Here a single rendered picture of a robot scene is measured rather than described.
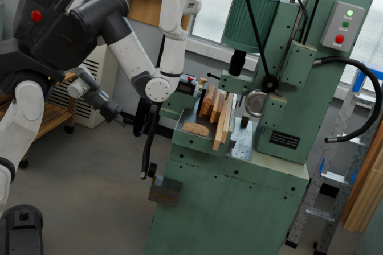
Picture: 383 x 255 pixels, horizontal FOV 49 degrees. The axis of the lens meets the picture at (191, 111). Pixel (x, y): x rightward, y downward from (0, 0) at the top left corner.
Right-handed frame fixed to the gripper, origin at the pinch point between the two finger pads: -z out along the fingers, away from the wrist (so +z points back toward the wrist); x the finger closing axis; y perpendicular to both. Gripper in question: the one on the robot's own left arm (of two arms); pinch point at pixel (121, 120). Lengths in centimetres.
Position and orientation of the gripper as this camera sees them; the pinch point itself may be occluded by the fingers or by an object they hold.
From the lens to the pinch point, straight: 186.4
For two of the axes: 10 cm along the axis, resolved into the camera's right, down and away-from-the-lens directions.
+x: 5.3, -3.6, -7.7
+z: -7.1, -6.9, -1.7
